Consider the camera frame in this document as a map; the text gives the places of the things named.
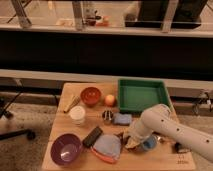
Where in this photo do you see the dark red grapes bunch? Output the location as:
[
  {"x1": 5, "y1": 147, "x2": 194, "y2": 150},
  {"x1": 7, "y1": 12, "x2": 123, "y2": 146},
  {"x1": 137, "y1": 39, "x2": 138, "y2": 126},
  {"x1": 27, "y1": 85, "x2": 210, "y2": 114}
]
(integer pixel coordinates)
[{"x1": 115, "y1": 132, "x2": 128, "y2": 148}]

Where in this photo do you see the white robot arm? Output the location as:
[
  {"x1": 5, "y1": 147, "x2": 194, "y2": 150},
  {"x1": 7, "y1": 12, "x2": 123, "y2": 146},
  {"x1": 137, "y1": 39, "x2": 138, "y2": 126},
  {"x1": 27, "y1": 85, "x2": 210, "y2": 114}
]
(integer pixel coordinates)
[{"x1": 123, "y1": 104, "x2": 213, "y2": 162}]

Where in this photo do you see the red bowl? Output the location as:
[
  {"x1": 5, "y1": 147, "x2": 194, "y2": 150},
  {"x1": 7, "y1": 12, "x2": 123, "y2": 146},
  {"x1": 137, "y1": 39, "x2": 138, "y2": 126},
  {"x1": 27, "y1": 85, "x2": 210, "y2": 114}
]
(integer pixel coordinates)
[{"x1": 80, "y1": 87, "x2": 101, "y2": 107}]

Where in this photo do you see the purple bowl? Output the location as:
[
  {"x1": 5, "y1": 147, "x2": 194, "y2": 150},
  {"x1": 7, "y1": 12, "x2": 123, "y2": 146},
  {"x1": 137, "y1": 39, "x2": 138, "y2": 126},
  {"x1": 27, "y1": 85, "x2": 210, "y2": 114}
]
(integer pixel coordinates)
[{"x1": 50, "y1": 133, "x2": 82, "y2": 166}]

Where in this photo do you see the orange peach fruit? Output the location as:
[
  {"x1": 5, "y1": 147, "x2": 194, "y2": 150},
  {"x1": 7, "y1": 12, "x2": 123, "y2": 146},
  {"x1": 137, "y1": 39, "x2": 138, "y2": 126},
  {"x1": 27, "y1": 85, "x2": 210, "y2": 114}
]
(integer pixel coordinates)
[{"x1": 104, "y1": 94, "x2": 116, "y2": 107}]

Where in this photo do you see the green plastic tray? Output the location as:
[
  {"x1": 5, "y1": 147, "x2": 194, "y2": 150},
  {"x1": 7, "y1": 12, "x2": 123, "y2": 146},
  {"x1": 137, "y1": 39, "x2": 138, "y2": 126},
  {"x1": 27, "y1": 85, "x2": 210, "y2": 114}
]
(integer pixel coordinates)
[{"x1": 118, "y1": 79, "x2": 170, "y2": 114}]

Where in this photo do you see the dark striped round object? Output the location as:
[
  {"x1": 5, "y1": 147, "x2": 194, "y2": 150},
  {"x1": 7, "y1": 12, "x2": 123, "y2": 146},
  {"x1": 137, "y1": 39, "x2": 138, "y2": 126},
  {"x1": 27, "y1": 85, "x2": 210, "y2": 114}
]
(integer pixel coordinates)
[{"x1": 102, "y1": 110, "x2": 114, "y2": 122}]

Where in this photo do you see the blue sponge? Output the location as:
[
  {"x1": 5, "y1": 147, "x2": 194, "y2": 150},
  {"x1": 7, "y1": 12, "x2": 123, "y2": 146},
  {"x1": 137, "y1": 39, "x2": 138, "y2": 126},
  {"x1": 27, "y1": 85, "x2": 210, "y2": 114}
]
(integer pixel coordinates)
[{"x1": 113, "y1": 113, "x2": 132, "y2": 125}]

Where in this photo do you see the white plastic cup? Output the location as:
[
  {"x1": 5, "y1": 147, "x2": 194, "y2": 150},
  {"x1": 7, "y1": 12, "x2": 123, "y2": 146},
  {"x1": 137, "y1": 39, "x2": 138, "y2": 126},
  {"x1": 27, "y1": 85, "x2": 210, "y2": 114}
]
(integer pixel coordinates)
[{"x1": 69, "y1": 106, "x2": 86, "y2": 125}]

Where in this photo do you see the light blue cloth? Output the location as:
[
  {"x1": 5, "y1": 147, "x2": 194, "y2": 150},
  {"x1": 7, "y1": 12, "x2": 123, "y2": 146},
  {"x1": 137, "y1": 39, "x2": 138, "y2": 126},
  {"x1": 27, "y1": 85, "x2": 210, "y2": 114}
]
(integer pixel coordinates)
[{"x1": 93, "y1": 134, "x2": 121, "y2": 159}]

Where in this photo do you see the black rectangular block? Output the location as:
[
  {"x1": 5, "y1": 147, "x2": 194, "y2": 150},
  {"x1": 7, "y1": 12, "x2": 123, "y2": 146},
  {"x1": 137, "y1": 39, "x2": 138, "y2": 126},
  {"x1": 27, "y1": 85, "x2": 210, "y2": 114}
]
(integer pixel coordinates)
[{"x1": 82, "y1": 126, "x2": 103, "y2": 148}]

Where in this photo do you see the blue cup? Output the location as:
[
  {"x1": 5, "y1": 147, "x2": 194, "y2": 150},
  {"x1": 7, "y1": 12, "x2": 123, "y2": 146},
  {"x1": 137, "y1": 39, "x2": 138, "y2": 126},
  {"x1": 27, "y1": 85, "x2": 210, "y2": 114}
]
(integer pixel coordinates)
[{"x1": 142, "y1": 135, "x2": 157, "y2": 151}]

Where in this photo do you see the orange carrot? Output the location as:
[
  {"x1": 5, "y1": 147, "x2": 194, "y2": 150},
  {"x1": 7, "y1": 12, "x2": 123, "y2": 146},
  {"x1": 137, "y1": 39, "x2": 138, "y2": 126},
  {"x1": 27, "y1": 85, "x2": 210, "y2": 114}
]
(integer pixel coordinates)
[{"x1": 91, "y1": 148, "x2": 117, "y2": 164}]

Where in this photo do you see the small black white object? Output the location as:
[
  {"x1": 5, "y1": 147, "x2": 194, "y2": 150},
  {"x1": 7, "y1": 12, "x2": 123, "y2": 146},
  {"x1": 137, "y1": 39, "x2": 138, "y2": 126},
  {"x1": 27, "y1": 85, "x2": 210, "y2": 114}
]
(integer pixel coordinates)
[{"x1": 175, "y1": 143, "x2": 190, "y2": 154}]

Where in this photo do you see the black chair base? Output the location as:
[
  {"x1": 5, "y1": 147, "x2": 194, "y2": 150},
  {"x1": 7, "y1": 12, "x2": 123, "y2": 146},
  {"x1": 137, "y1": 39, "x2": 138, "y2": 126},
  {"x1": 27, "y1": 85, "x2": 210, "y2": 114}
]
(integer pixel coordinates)
[{"x1": 0, "y1": 94, "x2": 36, "y2": 141}]

